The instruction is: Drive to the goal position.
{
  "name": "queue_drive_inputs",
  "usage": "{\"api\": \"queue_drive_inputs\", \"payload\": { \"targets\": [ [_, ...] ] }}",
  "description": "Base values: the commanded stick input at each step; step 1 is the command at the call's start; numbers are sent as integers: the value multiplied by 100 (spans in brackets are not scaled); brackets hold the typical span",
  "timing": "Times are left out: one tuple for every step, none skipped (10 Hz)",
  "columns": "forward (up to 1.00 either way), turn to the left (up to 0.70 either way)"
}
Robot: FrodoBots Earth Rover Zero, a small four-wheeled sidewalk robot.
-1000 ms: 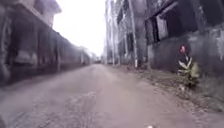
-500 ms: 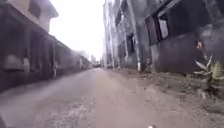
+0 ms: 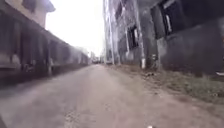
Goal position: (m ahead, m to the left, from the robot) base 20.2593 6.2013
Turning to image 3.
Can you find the long dark boundary wall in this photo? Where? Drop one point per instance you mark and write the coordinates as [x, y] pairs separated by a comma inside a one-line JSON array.
[[33, 50]]

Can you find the dark concrete building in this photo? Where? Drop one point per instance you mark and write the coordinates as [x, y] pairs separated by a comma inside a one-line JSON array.
[[193, 46]]

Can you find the beige building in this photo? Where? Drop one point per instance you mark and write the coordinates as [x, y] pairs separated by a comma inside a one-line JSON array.
[[38, 15]]

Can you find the littered earth verge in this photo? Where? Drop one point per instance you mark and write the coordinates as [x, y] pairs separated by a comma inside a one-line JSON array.
[[186, 85]]

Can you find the grey multi-storey building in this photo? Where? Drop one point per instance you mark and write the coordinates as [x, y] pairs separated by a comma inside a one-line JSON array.
[[120, 33]]

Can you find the pale brown dirt road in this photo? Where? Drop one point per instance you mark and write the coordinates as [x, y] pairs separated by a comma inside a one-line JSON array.
[[96, 96]]

